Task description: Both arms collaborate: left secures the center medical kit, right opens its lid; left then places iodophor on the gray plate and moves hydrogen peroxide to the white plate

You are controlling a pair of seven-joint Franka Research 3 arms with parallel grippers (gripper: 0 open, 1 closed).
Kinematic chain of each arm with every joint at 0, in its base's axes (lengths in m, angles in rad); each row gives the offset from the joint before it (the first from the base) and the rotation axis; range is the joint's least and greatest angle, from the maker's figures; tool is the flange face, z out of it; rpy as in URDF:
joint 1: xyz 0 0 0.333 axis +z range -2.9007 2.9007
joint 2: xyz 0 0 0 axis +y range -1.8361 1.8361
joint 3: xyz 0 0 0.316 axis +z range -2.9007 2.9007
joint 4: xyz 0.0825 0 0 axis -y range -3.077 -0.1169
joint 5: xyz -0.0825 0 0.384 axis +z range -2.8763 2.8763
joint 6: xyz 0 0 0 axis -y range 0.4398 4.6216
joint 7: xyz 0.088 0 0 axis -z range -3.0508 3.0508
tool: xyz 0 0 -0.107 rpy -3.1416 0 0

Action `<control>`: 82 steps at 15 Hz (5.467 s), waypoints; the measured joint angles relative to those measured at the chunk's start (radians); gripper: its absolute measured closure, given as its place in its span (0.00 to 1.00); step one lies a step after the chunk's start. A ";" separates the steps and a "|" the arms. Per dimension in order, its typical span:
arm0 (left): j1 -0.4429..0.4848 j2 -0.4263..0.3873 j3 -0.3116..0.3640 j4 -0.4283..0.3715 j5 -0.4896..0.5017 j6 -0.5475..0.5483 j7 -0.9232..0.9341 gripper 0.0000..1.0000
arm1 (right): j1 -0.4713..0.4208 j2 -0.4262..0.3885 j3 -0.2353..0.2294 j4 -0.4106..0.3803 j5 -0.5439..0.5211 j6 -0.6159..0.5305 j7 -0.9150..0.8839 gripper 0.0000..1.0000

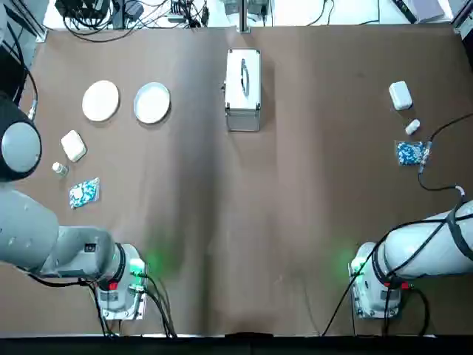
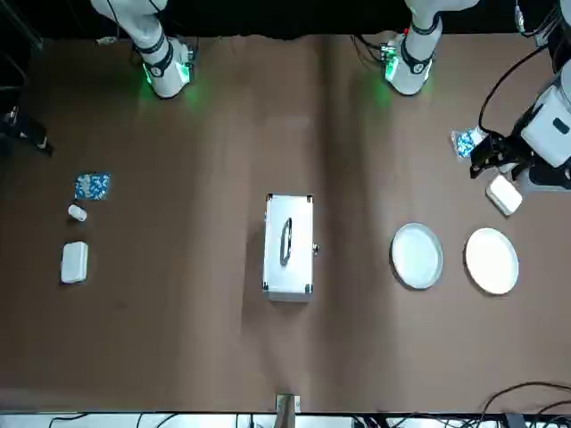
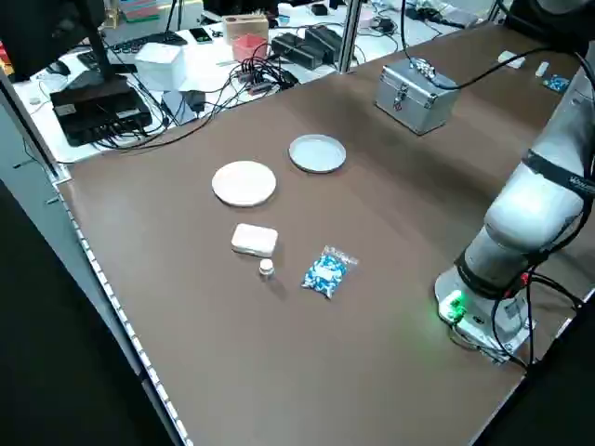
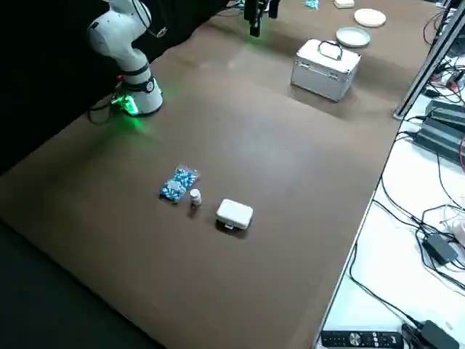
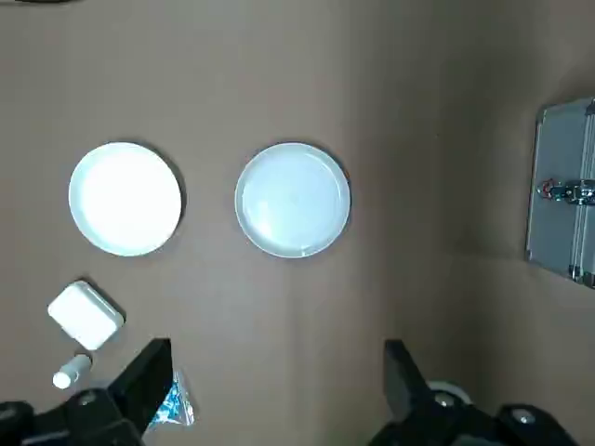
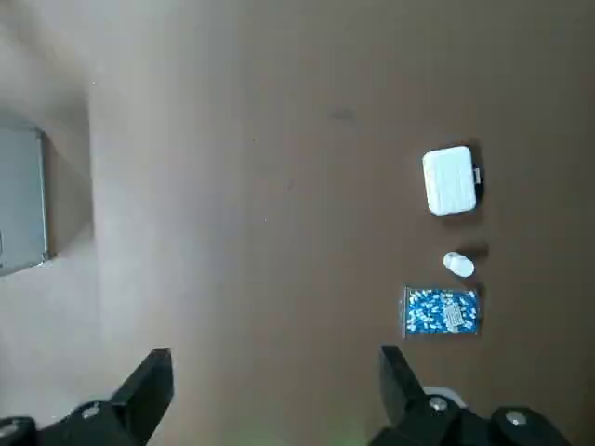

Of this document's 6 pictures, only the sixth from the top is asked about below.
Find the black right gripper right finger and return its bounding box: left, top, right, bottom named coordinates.
left=371, top=344, right=574, bottom=446

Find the bag of blue-white capsules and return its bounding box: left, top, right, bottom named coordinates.
left=400, top=285, right=482, bottom=340

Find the aluminium medical kit case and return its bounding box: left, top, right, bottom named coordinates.
left=0, top=120, right=50, bottom=278

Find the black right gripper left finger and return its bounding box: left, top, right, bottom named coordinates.
left=0, top=347, right=176, bottom=446

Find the white plastic pill box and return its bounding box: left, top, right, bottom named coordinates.
left=421, top=144, right=485, bottom=217

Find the small white-capped bottle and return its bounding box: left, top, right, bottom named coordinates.
left=443, top=251, right=476, bottom=280

